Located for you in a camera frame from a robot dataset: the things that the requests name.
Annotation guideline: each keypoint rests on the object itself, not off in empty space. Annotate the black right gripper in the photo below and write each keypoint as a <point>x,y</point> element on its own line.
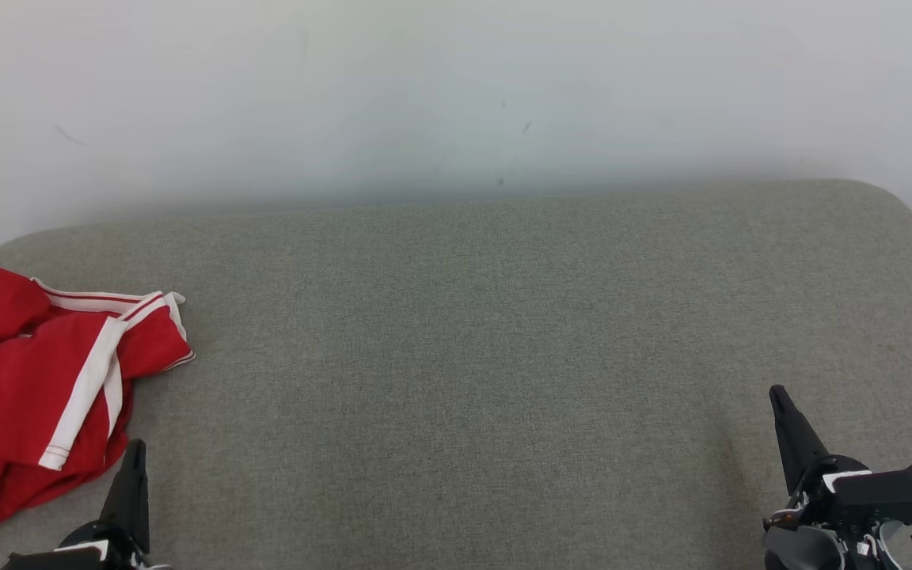
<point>816,514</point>

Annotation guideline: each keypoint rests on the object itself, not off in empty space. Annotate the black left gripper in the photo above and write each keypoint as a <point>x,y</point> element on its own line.
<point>84,556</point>

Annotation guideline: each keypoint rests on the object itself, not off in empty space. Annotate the red shorts white stripe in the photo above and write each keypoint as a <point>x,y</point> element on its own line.
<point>20,396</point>

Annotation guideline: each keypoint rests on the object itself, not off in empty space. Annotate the grey fabric sofa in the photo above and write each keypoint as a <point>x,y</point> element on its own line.
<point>464,356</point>

